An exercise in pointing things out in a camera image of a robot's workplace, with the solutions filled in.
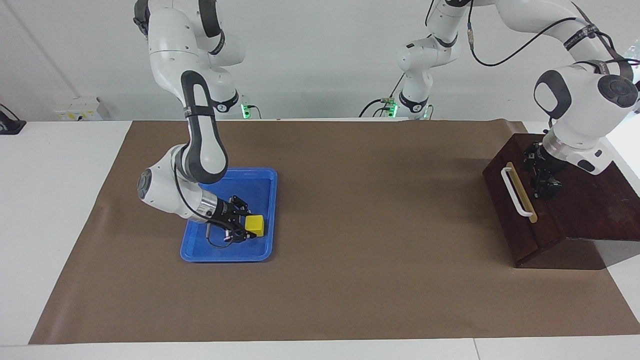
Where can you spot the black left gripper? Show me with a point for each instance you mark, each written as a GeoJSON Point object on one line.
{"type": "Point", "coordinates": [547, 160]}

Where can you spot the yellow cube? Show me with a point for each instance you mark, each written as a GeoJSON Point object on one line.
{"type": "Point", "coordinates": [254, 226]}

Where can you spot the white wall socket box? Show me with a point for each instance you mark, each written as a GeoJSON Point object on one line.
{"type": "Point", "coordinates": [77, 112]}

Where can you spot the black device on table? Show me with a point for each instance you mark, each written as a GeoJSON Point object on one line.
{"type": "Point", "coordinates": [10, 127]}

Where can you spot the dark brown wooden cabinet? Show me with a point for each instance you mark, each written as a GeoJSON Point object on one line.
{"type": "Point", "coordinates": [600, 210]}

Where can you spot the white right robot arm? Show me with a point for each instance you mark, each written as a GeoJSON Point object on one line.
{"type": "Point", "coordinates": [200, 145]}

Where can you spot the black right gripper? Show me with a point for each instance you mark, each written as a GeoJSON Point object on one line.
{"type": "Point", "coordinates": [220, 212]}

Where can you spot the blue plastic tray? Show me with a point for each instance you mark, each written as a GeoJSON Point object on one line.
{"type": "Point", "coordinates": [260, 185]}

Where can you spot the brown table mat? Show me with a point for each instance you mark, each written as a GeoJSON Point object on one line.
{"type": "Point", "coordinates": [375, 225]}

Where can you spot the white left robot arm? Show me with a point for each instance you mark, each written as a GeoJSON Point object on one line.
{"type": "Point", "coordinates": [580, 115]}

